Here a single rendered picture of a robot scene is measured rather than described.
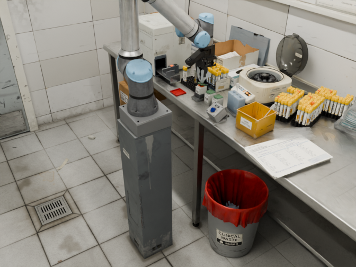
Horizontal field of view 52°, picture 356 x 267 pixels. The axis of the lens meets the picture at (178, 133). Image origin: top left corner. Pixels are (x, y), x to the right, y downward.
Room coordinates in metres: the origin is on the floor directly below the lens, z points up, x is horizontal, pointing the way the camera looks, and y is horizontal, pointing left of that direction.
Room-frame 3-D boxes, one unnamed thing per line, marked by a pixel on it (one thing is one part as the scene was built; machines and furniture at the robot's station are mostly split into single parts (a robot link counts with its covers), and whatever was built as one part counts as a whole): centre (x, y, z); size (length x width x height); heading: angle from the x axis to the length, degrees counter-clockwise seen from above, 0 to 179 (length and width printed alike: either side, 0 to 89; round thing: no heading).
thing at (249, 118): (1.48, -0.37, 0.93); 0.13 x 0.13 x 0.10; 37
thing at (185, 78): (1.94, -0.10, 0.93); 0.17 x 0.09 x 0.11; 33
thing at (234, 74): (2.00, -0.40, 0.92); 0.24 x 0.12 x 0.10; 123
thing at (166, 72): (2.04, 0.07, 0.92); 0.21 x 0.07 x 0.05; 33
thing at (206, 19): (1.80, -0.14, 1.28); 0.09 x 0.08 x 0.11; 113
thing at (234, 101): (1.64, -0.30, 0.92); 0.10 x 0.07 x 0.10; 25
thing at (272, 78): (1.83, -0.47, 0.97); 0.15 x 0.15 x 0.07
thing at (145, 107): (1.54, 0.17, 1.00); 0.15 x 0.15 x 0.10
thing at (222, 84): (1.97, -0.20, 0.91); 0.20 x 0.10 x 0.07; 33
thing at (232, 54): (2.17, -0.31, 0.95); 0.29 x 0.25 x 0.15; 123
